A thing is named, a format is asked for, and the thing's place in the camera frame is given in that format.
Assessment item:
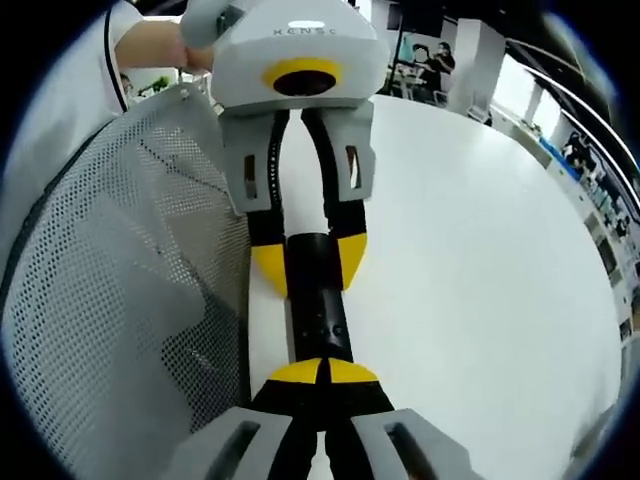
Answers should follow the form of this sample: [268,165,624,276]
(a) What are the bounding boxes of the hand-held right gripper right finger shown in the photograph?
[324,359,484,480]

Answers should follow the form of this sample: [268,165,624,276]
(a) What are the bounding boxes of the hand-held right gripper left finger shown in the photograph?
[164,357,327,480]

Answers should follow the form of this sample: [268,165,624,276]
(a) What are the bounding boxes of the black remote control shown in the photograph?
[285,231,357,364]

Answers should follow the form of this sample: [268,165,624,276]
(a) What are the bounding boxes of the person's left hand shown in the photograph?
[167,19,218,77]

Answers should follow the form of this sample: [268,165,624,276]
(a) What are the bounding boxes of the white mesh bag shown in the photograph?
[0,92,255,480]

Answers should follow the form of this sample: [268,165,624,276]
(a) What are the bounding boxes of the white square column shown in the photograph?
[448,16,507,127]

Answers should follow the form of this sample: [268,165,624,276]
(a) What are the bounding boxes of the person's white shirt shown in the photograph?
[0,0,134,261]

